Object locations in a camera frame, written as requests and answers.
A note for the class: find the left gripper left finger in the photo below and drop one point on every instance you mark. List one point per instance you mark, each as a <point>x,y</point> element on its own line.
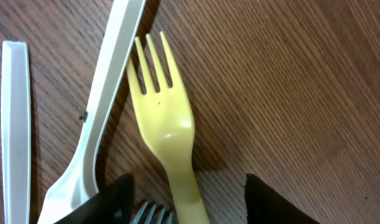
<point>113,204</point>

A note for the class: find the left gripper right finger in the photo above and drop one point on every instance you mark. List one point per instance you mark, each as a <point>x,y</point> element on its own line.
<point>265,205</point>

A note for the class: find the cream yellow plastic fork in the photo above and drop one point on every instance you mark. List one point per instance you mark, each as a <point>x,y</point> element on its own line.
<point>167,126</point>

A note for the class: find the white fork middle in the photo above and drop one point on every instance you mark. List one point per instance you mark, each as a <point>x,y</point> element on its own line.
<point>151,213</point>

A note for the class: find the long white fork top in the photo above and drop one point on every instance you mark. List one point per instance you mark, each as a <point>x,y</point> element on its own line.
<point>78,183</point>

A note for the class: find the white fork lower left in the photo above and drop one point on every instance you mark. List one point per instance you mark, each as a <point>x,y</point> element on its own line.
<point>16,131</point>

